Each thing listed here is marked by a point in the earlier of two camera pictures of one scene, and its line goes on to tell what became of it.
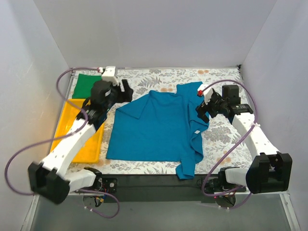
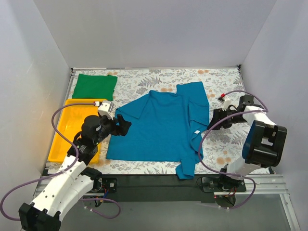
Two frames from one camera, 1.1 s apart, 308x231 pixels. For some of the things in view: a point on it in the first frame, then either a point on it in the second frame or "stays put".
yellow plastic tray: x=90 y=151 stays put
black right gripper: x=207 y=109 → x=222 y=118
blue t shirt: x=160 y=126 stays put
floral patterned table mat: x=222 y=149 stays put
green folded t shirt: x=84 y=84 stays put
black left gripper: x=122 y=90 → x=115 y=125
